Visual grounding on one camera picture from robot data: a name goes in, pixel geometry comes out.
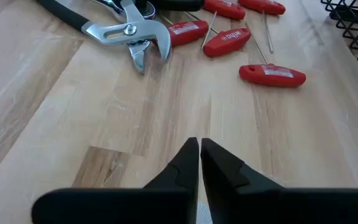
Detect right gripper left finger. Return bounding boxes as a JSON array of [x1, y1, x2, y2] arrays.
[[31, 136, 200, 224]]

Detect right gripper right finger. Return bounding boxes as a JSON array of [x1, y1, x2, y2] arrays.
[[200, 137, 358, 224]]

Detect black-handled groove joint pliers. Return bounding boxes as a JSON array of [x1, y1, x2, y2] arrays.
[[37, 0, 172, 75]]

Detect chrome ratchet wrench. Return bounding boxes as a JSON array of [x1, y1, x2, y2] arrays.
[[96, 0, 157, 20]]

